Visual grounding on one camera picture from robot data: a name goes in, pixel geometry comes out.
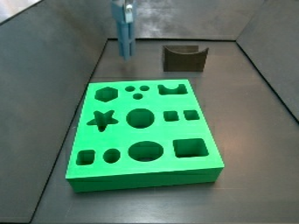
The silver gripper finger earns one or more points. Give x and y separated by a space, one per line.
129 11

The blue three prong object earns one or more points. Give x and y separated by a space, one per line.
125 29

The green shape sorting board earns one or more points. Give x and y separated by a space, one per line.
142 137

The black curved holder stand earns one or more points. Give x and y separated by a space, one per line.
184 58

